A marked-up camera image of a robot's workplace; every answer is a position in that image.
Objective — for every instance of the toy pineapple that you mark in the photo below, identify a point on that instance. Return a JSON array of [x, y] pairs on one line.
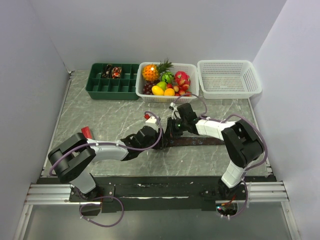
[[152, 72]]

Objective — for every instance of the white fruit basket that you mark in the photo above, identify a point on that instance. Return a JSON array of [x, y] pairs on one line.
[[191, 90]]

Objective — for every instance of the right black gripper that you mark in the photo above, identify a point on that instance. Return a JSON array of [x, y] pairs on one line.
[[170, 130]]

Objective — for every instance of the empty white basket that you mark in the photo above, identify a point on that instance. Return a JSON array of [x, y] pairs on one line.
[[228, 79]]

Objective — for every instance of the brown floral necktie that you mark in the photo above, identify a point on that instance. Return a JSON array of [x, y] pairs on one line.
[[190, 141]]

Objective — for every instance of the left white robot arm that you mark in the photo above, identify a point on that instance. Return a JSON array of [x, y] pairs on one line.
[[70, 159]]

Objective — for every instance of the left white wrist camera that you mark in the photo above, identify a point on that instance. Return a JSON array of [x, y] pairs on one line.
[[151, 121]]

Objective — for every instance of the toy dragon fruit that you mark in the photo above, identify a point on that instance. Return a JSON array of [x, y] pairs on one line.
[[181, 78]]

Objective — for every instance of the red toothpaste box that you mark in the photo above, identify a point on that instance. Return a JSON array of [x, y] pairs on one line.
[[87, 132]]

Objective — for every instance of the green compartment tray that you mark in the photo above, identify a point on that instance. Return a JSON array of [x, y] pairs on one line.
[[123, 88]]

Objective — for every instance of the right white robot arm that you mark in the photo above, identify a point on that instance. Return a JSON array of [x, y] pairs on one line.
[[242, 140]]

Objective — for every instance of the toy green apple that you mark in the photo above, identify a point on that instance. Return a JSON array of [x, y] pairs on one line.
[[162, 85]]

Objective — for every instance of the toy watermelon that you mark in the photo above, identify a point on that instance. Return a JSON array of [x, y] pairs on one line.
[[167, 77]]

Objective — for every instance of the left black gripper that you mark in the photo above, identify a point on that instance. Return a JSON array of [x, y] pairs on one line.
[[158, 134]]

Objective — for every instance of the dark rolled tie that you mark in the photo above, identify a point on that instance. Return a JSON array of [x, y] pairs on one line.
[[106, 71]]

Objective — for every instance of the toy yellow mango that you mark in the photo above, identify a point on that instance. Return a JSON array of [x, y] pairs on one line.
[[157, 91]]

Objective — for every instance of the toy orange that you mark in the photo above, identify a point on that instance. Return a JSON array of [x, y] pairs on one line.
[[169, 92]]

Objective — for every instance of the toy purple grapes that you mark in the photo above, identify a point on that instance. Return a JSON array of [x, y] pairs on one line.
[[147, 89]]

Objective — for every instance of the aluminium frame rail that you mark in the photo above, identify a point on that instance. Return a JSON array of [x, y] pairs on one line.
[[267, 192]]

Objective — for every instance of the red patterned rolled tie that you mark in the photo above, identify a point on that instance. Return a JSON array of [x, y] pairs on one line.
[[116, 72]]

